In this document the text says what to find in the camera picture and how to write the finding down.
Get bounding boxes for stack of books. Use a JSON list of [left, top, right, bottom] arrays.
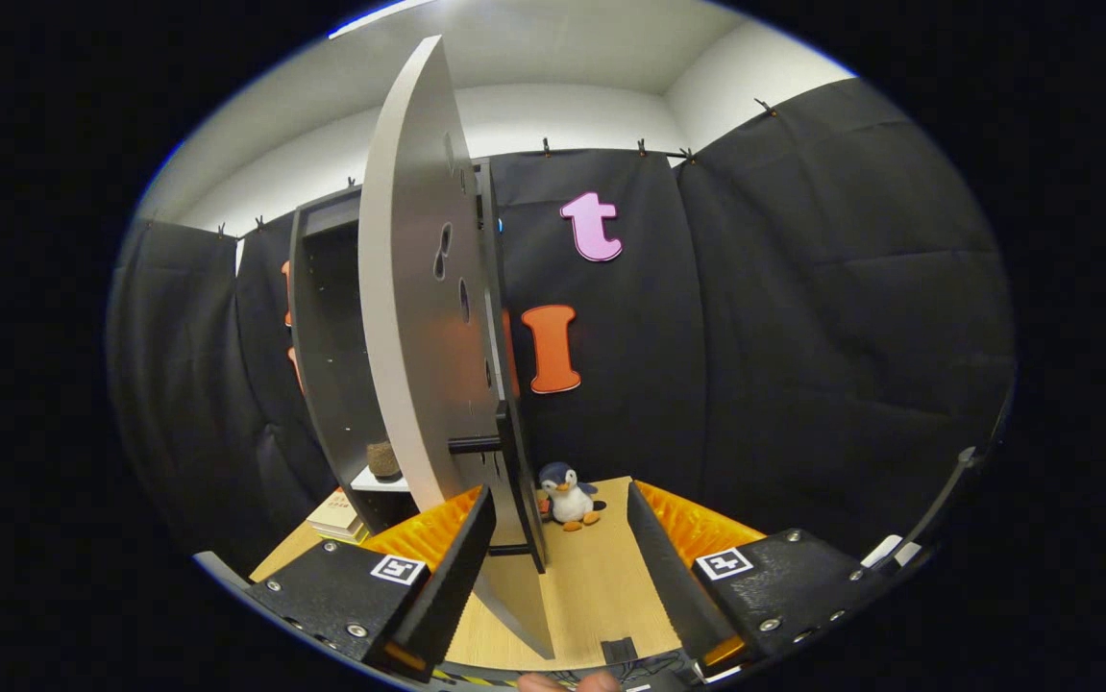
[[306, 488, 368, 546]]

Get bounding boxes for black backdrop cloth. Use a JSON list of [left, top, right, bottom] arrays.
[[106, 77, 1017, 578]]

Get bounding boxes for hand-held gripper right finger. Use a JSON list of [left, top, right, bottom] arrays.
[[627, 480, 901, 680]]

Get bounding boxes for plush penguin toy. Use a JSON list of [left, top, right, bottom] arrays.
[[538, 461, 608, 532]]

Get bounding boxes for row of black cloth clips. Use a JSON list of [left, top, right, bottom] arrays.
[[216, 96, 774, 241]]

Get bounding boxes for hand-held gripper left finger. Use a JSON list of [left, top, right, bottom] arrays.
[[245, 483, 498, 683]]

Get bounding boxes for grey shoe cabinet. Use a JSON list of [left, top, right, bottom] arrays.
[[286, 159, 515, 534]]

